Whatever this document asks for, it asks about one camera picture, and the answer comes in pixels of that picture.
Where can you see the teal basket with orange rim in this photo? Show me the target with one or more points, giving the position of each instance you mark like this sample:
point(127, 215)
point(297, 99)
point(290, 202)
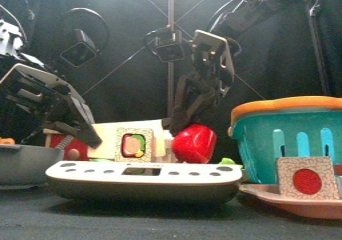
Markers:
point(262, 140)

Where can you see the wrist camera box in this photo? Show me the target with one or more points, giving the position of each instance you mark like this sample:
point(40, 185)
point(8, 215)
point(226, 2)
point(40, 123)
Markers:
point(168, 49)
point(79, 53)

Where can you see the white cutting board with holes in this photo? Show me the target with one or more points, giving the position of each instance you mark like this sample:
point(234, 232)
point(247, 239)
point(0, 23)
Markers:
point(142, 184)

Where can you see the slanted dark metal rod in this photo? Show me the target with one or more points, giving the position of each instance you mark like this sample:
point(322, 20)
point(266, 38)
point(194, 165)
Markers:
point(319, 57)

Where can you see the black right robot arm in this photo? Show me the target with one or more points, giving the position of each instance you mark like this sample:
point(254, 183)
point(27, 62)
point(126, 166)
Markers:
point(249, 7)

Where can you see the orange toy food in bowl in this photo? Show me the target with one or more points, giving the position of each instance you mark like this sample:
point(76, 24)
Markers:
point(5, 140)

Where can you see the vertical metal frame pole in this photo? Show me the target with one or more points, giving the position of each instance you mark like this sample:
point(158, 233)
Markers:
point(171, 4)

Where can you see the small green toy food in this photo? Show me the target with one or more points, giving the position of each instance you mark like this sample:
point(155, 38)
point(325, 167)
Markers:
point(103, 159)
point(230, 162)

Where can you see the wooden toy stove red front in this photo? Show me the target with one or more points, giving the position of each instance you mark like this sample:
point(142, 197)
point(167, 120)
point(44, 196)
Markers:
point(80, 147)

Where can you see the red-filled sushi piece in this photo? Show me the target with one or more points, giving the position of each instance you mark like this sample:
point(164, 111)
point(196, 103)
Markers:
point(307, 180)

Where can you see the red bell pepper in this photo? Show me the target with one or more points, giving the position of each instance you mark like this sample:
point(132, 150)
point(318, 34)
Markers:
point(195, 144)

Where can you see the pink toy tray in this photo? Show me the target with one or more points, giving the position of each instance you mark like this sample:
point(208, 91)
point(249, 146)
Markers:
point(307, 209)

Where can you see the crackle pattern sushi roll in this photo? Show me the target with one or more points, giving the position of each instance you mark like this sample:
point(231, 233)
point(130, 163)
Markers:
point(134, 145)

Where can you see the grey toy bowl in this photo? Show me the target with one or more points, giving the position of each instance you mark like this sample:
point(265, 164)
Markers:
point(27, 164)

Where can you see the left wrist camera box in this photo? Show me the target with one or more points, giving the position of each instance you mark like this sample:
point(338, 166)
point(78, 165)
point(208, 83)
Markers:
point(79, 53)

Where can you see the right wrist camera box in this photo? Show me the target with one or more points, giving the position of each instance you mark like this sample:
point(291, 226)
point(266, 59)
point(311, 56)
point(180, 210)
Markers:
point(168, 49)

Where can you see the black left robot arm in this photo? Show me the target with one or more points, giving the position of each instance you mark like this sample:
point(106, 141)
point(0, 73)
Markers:
point(11, 39)

